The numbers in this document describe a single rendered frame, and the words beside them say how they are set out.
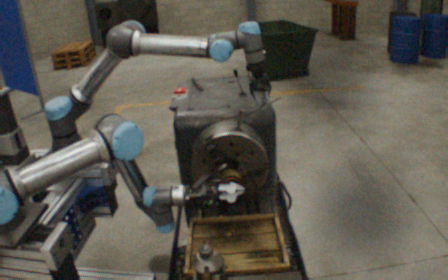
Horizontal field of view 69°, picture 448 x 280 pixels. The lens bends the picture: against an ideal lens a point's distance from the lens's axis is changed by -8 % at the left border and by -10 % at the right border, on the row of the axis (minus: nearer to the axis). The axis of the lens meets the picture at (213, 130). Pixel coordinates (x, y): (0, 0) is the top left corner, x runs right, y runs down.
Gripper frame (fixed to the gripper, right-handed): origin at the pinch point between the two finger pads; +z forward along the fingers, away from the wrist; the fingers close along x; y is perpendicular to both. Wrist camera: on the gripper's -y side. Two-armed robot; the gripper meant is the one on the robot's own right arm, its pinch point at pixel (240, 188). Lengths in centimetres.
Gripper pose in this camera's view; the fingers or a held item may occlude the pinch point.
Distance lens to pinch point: 132.0
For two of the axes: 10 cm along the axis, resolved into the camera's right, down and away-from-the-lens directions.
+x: -0.8, -9.0, -4.2
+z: 10.0, -0.7, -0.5
